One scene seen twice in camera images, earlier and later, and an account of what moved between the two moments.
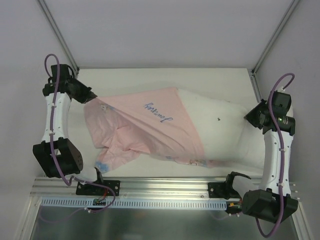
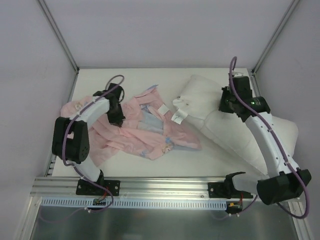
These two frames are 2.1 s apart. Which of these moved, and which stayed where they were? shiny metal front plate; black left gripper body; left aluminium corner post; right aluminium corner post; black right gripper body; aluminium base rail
Moved: black left gripper body; black right gripper body
Stayed: shiny metal front plate; left aluminium corner post; right aluminium corner post; aluminium base rail
